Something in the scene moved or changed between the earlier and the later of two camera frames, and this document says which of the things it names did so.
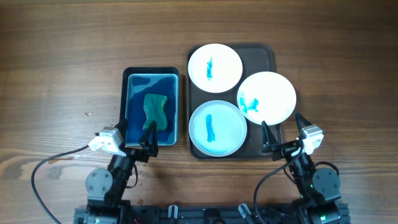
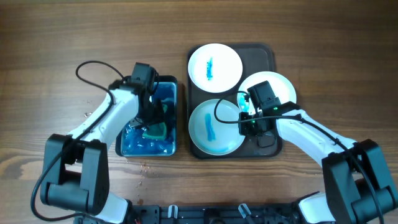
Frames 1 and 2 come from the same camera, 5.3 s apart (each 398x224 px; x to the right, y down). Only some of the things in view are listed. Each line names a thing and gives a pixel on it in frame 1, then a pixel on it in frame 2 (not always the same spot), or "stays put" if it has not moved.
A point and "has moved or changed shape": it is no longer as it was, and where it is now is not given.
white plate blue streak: (215, 68) stays put
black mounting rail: (197, 214) stays put
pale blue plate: (217, 128) stays put
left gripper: (147, 149) → (158, 117)
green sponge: (153, 104) has moved or changed shape
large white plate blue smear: (267, 96) stays put
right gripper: (284, 150) → (244, 128)
